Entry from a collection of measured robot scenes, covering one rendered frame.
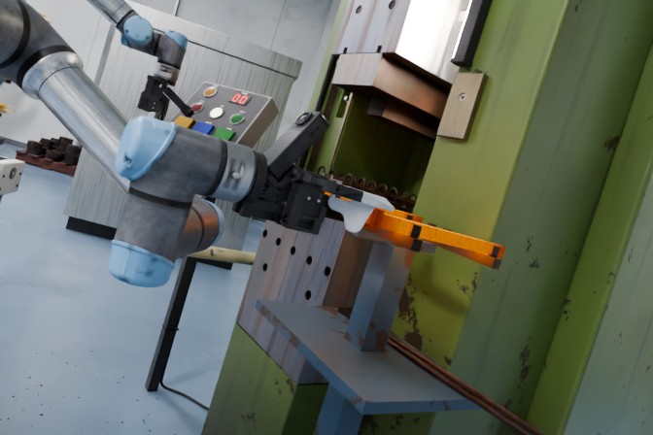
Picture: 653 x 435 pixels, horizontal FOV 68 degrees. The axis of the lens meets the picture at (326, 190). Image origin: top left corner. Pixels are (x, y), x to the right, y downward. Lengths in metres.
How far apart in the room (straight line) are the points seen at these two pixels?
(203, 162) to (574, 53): 0.98
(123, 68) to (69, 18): 4.37
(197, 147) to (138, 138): 0.07
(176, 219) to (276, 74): 3.38
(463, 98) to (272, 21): 6.86
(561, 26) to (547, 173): 0.34
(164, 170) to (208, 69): 3.37
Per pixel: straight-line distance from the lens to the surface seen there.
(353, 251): 1.24
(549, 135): 1.28
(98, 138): 0.76
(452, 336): 1.22
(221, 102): 1.85
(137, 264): 0.60
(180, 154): 0.57
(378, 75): 1.39
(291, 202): 0.65
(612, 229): 1.54
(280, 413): 1.38
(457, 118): 1.29
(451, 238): 0.87
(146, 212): 0.58
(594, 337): 1.54
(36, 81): 0.83
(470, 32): 1.36
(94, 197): 4.04
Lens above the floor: 1.01
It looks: 2 degrees down
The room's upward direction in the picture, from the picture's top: 17 degrees clockwise
